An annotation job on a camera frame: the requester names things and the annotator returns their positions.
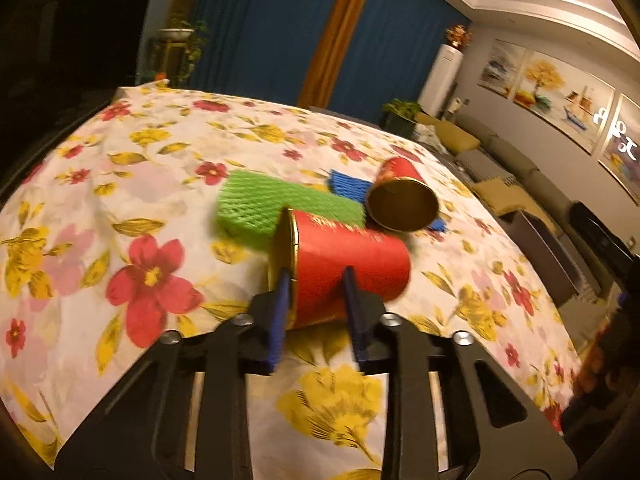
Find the patterned cushion far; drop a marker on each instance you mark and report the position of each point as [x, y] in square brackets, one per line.
[480, 167]

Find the flower ornament on conditioner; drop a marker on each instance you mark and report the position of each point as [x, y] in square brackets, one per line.
[458, 36]

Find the middle sailboat painting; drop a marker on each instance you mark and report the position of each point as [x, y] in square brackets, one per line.
[569, 99]

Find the floral tablecloth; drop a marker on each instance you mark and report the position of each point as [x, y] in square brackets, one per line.
[111, 239]

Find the blue foam fruit net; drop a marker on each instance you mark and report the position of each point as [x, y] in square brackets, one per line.
[356, 189]

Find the red paper cup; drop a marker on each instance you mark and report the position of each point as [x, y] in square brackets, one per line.
[399, 200]
[317, 251]

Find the grey sectional sofa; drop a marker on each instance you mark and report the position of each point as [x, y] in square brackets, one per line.
[552, 200]

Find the green foam fruit net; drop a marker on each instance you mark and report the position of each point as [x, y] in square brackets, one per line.
[249, 204]

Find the white standing air conditioner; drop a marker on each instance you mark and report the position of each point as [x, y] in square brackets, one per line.
[440, 79]

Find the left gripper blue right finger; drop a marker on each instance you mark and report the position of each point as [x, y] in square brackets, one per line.
[453, 412]

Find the black television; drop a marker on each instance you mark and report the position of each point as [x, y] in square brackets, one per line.
[56, 52]

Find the potted green plant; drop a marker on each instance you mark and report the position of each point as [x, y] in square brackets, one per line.
[398, 117]

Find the right calligraphy painting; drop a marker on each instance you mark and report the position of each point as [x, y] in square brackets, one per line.
[620, 154]

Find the yellow square cushion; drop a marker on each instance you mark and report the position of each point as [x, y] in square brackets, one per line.
[502, 199]

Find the orange curtain strip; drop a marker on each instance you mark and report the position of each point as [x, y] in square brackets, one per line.
[331, 50]

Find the yellow cushion far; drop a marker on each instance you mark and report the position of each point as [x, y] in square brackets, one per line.
[450, 137]

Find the plant on wooden stand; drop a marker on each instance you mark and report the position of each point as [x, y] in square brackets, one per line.
[175, 51]

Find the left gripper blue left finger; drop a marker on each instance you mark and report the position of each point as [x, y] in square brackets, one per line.
[180, 411]

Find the white cloth on sofa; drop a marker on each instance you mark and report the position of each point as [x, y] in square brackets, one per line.
[426, 135]

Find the left landscape painting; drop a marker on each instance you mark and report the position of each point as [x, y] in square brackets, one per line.
[502, 66]

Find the blue curtain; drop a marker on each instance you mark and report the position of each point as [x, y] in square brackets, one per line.
[262, 49]

